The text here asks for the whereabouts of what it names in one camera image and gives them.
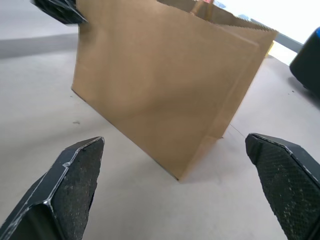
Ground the brown paper bag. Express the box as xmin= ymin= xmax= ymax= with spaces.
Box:
xmin=71 ymin=0 xmax=279 ymax=184

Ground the blue black cartoon case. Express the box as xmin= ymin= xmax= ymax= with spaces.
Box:
xmin=289 ymin=25 xmax=320 ymax=111

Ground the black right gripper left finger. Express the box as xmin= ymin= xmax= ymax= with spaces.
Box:
xmin=0 ymin=136 xmax=106 ymax=240

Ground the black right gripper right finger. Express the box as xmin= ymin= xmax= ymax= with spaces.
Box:
xmin=245 ymin=132 xmax=320 ymax=240

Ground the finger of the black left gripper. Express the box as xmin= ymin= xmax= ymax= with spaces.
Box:
xmin=31 ymin=0 xmax=89 ymax=25

